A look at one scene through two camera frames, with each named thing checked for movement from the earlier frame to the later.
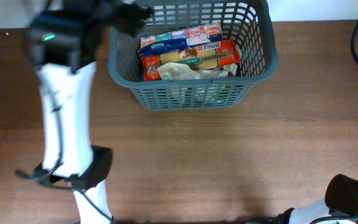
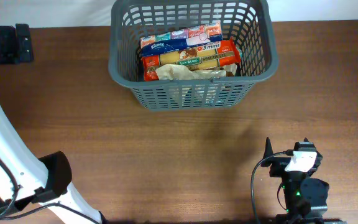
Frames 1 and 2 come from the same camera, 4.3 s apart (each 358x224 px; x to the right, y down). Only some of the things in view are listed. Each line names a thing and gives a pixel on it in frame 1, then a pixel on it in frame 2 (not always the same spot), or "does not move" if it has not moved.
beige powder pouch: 173,71 does not move
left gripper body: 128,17 to 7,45
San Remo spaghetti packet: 212,56 does not move
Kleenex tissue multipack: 201,35 does not move
